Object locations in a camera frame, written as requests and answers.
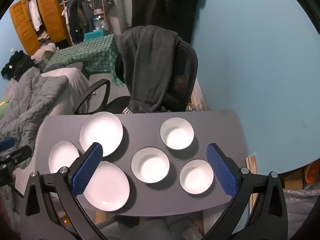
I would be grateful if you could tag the grey quilted duvet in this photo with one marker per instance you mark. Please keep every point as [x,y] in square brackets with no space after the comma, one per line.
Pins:
[27,105]

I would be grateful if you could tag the white hanging shirt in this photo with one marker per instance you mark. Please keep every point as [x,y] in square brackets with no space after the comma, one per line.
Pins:
[35,12]

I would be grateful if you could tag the white bed sheet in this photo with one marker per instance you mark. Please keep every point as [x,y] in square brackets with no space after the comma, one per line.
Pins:
[72,85]

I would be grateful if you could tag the white bowl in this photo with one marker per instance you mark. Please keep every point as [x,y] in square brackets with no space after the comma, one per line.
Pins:
[150,166]
[196,180]
[177,135]

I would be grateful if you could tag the black mesh office chair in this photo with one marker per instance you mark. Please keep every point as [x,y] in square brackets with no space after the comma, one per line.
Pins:
[185,72]

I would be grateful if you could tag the green plush toy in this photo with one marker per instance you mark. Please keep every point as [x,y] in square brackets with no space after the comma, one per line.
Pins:
[3,107]

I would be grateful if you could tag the clear plastic sheet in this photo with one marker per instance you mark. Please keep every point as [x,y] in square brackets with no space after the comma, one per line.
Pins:
[300,205]

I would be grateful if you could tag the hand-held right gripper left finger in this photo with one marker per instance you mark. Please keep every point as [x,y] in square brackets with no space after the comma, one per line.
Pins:
[87,170]

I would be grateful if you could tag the dark grey fleece robe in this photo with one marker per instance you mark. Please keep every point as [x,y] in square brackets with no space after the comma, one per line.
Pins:
[147,62]

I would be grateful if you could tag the small white plate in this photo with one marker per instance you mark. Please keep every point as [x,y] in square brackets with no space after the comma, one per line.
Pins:
[61,156]

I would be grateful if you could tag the wooden louvered wardrobe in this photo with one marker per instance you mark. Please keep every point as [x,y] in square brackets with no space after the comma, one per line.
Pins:
[47,7]

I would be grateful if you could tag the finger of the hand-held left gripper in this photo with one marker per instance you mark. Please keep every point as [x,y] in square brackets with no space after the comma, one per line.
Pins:
[21,153]
[7,142]

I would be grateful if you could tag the orange bucket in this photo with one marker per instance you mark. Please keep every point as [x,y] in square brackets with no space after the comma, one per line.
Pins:
[310,173]

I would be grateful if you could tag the grey door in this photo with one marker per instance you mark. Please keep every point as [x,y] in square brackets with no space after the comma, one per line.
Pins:
[122,5]

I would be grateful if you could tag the black clothes pile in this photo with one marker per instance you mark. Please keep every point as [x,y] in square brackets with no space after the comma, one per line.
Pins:
[17,65]

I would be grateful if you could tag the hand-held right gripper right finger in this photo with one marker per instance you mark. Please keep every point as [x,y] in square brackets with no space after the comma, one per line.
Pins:
[221,170]

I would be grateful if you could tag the green checkered tablecloth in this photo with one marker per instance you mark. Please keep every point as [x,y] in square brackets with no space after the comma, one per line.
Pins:
[82,52]

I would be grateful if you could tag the black hanging coats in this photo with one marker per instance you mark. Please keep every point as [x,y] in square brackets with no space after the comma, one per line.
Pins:
[162,7]

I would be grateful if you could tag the light clothes pile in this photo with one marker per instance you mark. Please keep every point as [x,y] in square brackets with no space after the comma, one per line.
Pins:
[43,51]

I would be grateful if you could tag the wooden board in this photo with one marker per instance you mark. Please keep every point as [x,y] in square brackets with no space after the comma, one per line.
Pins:
[251,167]

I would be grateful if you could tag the dark hanging clothes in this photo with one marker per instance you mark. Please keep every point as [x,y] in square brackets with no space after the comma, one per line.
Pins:
[80,17]

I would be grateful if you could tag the blue plastic crate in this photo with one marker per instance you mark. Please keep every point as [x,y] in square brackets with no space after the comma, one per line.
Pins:
[95,35]

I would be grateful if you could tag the clear water jug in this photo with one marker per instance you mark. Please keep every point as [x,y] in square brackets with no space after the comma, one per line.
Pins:
[98,25]

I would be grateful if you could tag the cardboard box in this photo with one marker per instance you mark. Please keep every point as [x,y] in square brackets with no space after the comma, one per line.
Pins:
[292,180]

